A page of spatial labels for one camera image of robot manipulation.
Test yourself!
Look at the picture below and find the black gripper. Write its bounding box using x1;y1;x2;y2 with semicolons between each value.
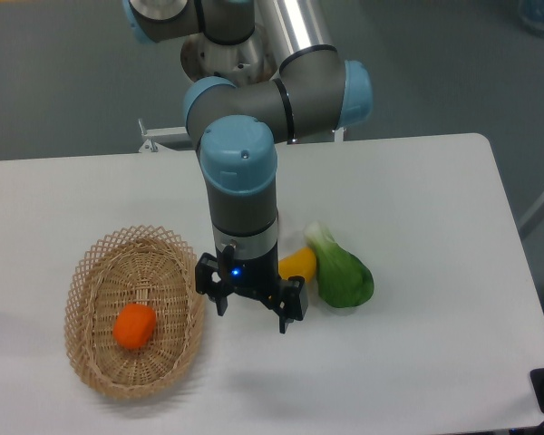
195;244;308;334

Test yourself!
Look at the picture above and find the green bok choy toy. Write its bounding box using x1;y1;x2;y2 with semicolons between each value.
304;221;374;308

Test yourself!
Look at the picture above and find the orange toy fruit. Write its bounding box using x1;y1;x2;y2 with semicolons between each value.
112;304;157;350

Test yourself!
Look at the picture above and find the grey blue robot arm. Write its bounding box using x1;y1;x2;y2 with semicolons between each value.
123;1;373;328

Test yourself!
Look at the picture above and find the yellow toy pepper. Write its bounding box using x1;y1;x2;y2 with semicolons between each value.
278;246;316;283

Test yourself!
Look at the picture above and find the woven wicker basket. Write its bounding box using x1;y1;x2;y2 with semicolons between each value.
64;226;204;400

